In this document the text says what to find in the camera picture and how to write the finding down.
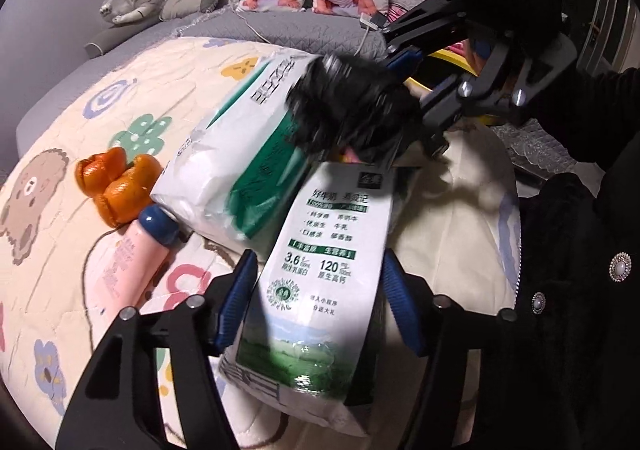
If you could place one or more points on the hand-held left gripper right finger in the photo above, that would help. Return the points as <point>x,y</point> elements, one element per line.
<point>402,305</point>

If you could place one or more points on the cartoon printed blanket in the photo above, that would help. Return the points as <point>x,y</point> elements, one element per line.
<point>65,104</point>

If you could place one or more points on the grey bolster cushion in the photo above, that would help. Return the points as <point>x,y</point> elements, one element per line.
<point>115,37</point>

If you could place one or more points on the grey bed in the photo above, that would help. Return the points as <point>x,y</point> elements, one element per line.
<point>55,99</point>

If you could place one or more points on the white power adapter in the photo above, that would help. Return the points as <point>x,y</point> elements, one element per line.
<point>370,20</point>

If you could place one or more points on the yellow rimmed black bin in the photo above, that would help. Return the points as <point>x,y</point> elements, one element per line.
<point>450,58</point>

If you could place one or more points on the person's right forearm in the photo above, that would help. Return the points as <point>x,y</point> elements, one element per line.
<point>590,119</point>

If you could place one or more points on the black plastic bag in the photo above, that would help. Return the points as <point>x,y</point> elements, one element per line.
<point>350,104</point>

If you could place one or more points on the silver ribbed metal panel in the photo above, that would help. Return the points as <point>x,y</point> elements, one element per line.
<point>610,14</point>

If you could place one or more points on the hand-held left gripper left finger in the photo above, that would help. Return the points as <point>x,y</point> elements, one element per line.
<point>237,300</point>

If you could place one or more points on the white green milk bag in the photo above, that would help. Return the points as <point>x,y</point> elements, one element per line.
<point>320,280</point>

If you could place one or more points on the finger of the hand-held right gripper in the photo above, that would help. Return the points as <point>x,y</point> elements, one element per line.
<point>450,102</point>
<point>425,27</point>

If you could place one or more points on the pink cloth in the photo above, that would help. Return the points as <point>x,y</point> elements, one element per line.
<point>396,10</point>

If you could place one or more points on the black buttoned coat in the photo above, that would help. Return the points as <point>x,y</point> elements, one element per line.
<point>575,330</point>

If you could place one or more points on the white green tissue pack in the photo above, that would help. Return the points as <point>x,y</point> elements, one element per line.
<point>215,169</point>

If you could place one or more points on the orange toy pieces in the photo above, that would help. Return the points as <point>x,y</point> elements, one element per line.
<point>120,185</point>

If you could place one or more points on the pink tube blue cap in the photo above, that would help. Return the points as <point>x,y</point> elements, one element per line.
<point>130,260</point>

